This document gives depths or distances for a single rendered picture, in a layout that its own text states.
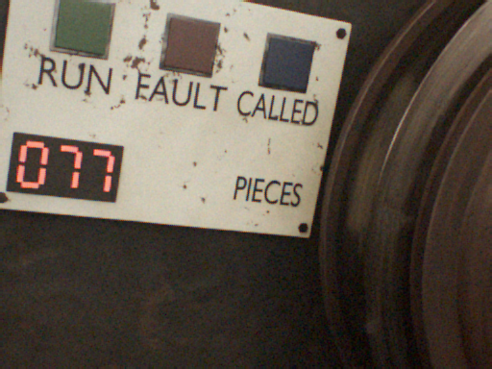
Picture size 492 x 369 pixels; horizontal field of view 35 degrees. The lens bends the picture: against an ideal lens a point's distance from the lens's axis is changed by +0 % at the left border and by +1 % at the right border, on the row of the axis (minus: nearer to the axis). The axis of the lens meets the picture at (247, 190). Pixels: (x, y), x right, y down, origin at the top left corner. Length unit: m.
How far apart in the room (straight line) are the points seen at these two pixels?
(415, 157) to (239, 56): 0.17
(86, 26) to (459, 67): 0.26
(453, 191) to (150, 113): 0.23
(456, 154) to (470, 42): 0.07
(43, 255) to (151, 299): 0.10
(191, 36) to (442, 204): 0.22
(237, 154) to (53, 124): 0.14
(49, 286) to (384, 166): 0.28
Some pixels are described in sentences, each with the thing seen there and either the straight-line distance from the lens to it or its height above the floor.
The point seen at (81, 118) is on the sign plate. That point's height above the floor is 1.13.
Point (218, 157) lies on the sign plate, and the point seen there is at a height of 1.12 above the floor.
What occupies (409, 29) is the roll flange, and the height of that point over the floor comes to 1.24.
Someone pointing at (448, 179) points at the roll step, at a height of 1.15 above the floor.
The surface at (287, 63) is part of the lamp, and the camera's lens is 0.61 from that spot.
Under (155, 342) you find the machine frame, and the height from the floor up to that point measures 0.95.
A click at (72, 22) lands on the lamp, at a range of 0.57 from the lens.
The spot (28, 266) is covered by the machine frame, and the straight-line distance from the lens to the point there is 0.62.
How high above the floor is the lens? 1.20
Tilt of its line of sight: 10 degrees down
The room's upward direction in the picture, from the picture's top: 10 degrees clockwise
